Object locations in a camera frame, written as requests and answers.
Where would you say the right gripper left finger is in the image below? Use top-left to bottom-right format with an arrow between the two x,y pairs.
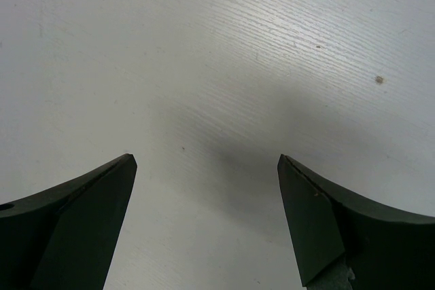
1,154 -> 137,290

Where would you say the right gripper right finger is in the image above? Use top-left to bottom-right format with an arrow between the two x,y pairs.
277,155 -> 434,289

